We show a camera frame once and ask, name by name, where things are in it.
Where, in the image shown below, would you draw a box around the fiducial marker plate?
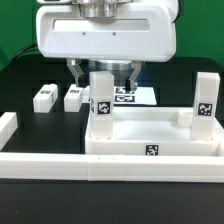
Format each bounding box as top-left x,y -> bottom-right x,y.
81,86 -> 158,106

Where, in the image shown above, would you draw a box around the white U-shaped obstacle fence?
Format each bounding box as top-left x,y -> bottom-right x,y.
0,112 -> 224,183

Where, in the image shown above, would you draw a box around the black cable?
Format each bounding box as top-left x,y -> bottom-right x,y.
7,43 -> 40,67

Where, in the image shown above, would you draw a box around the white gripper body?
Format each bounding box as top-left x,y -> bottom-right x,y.
36,4 -> 176,62

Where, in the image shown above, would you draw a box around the white desk top tray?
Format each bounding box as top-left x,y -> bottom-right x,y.
85,107 -> 224,156

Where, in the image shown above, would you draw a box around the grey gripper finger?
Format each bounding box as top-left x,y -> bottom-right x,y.
67,58 -> 84,87
125,61 -> 142,91

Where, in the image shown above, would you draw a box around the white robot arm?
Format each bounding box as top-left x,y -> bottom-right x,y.
36,0 -> 181,90

